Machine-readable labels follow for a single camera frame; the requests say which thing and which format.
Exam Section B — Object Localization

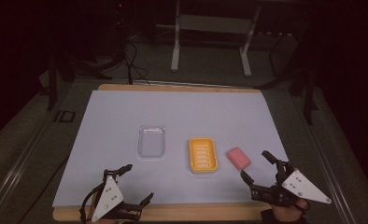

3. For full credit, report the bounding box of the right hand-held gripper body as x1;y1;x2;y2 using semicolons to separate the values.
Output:
249;159;333;210

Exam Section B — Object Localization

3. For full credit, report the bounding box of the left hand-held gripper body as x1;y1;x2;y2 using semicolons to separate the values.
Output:
79;169;143;224

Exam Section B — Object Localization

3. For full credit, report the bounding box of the pink sponge block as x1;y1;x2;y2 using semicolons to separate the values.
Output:
225;147;252;172

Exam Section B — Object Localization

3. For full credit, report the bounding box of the clear plastic container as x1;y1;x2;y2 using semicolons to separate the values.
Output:
136;124;167;160

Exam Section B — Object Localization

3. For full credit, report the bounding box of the yellow soap dish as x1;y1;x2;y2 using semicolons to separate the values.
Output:
188;136;220;175

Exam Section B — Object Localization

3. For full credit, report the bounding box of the person's left hand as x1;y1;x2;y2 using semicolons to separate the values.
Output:
87;190;136;224

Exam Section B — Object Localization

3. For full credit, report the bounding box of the person's right hand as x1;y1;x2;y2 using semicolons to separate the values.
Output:
267;198;311;224

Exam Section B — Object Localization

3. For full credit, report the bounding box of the light grey table mat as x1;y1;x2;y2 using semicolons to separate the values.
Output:
51;90;290;208

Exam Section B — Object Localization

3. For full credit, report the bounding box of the black metal stand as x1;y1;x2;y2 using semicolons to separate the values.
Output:
254;31;319;126
46;46;114;112

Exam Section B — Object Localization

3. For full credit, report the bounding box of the metal strip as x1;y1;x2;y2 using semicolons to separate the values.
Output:
132;79;237;89

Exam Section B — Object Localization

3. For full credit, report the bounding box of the metal floor rail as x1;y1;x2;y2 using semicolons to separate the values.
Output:
292;94;362;224
0;113;55;224

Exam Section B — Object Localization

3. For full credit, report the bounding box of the black rectangular floor frame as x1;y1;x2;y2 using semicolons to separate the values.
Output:
53;109;77;123

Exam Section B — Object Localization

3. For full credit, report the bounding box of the black cable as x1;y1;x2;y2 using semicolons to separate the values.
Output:
121;40;152;86

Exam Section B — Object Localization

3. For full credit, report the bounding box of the white metal desk frame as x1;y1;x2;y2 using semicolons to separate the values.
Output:
155;0;263;78

